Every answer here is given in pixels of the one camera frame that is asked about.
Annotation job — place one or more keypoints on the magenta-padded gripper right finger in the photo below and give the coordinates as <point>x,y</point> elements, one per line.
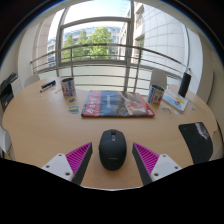
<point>165,166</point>

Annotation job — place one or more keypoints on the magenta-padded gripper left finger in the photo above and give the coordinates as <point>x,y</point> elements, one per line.
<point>60,165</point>

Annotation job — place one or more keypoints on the black computer mouse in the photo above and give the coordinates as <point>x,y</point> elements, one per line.
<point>112,151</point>

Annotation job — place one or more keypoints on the black printed mouse pad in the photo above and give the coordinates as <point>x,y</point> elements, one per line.
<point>195,143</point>

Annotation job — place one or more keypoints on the small blue card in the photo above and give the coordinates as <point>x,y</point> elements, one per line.
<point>73,109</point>

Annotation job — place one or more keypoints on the small blue sticker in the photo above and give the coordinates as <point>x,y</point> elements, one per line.
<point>191,107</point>

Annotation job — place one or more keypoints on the small printed card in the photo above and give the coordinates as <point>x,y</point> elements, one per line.
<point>72,100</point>

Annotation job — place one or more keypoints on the light blue booklet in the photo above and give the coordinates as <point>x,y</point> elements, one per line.
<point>175,100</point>

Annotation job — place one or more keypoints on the red and blue magazine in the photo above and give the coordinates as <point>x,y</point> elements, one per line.
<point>116,104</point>

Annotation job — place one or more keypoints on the blue and black marker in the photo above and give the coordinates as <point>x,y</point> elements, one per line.
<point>48,85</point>

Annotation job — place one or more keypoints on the black cylindrical speaker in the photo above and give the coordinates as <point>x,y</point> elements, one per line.
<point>184,85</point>

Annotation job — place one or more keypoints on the black printer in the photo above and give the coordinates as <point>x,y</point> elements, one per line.
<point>6,93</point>

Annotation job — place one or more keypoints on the metal balcony railing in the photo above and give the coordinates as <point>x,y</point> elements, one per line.
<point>100,62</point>

